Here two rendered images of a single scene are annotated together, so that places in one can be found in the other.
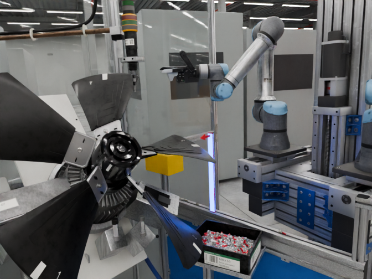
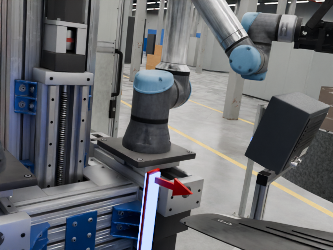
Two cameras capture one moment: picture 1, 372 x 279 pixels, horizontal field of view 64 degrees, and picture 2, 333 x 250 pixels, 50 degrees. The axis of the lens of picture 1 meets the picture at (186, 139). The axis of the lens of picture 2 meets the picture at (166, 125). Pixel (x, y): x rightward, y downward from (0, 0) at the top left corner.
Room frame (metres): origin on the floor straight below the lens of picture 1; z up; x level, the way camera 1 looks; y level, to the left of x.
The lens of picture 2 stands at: (1.21, 0.35, 1.36)
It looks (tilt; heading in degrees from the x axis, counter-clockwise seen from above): 13 degrees down; 260
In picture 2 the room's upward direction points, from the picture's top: 7 degrees clockwise
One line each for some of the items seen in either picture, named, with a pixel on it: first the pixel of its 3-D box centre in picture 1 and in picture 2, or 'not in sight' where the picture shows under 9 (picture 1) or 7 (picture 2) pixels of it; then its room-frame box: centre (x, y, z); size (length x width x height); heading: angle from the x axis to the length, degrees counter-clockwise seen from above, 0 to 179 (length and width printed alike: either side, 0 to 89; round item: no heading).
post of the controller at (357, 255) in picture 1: (360, 228); (258, 207); (0.78, -0.49, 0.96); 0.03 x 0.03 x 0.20; 46
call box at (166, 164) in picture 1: (164, 162); not in sight; (1.35, 0.11, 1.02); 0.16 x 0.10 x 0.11; 46
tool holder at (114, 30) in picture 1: (127, 44); not in sight; (0.89, 0.15, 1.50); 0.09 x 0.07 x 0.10; 81
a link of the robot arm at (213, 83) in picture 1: (217, 90); not in sight; (1.58, -0.18, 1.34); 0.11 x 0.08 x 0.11; 6
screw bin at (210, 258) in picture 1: (224, 244); not in sight; (0.91, -0.11, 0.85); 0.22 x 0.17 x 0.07; 61
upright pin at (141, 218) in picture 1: (142, 225); not in sight; (0.84, 0.15, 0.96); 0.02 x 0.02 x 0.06
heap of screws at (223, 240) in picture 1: (225, 247); not in sight; (0.91, -0.12, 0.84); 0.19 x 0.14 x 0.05; 61
